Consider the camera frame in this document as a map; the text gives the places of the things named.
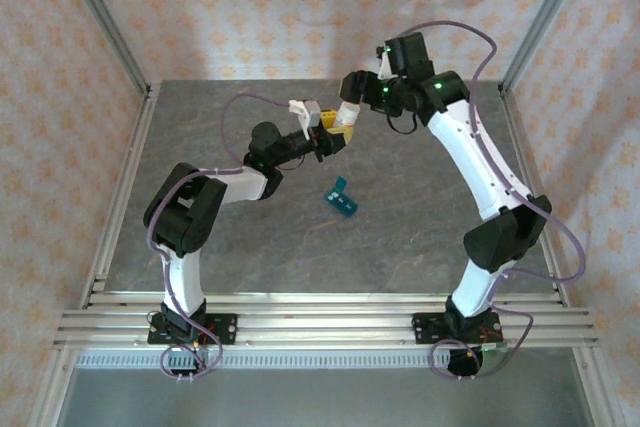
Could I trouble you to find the white pill bottle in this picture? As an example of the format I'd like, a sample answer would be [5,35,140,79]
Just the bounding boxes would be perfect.
[332,99,362,129]

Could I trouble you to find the teal pill organizer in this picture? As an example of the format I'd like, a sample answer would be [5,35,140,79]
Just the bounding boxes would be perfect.
[323,175,360,218]

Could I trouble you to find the orange patterned cloth backdrop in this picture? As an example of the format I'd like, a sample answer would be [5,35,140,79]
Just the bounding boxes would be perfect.
[0,0,640,427]

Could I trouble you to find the aluminium mounting rails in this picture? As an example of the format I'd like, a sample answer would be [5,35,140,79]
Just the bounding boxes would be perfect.
[52,291,601,351]

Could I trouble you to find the grey metal sheet panel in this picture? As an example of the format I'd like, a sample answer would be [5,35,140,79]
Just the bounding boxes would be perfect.
[54,366,599,427]

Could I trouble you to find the small green circuit board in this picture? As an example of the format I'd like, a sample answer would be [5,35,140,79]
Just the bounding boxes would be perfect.
[477,340,510,357]

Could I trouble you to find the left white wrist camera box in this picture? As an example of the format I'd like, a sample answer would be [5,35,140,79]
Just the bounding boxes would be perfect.
[287,98,322,142]

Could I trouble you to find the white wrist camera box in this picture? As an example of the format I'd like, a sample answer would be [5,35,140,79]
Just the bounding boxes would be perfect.
[287,98,322,142]
[375,49,394,82]

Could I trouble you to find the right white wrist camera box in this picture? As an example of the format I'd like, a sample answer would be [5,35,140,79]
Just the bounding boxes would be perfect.
[375,49,394,82]

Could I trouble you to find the aluminium side rail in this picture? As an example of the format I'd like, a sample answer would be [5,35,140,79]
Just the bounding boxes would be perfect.
[79,84,162,308]
[498,86,571,308]

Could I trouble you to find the aluminium frame post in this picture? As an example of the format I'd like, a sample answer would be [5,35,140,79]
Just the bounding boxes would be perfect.
[52,0,154,98]
[499,0,596,98]

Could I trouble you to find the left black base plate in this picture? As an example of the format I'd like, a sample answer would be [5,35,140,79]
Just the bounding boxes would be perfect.
[147,313,238,347]

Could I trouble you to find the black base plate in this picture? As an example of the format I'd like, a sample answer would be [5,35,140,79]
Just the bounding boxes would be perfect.
[412,311,503,346]
[147,313,238,347]

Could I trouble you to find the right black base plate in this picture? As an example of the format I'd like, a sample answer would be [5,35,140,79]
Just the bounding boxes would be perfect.
[412,311,503,346]

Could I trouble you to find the grey slotted cable duct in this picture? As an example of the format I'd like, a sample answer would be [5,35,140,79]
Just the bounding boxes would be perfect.
[74,350,509,369]

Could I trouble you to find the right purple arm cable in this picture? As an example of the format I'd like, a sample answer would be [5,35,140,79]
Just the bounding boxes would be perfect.
[399,20,587,382]

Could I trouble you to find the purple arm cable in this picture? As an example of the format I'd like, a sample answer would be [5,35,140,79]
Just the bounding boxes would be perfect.
[399,20,587,382]
[144,94,296,382]

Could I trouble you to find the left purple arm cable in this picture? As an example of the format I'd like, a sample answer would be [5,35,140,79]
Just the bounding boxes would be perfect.
[144,94,296,382]

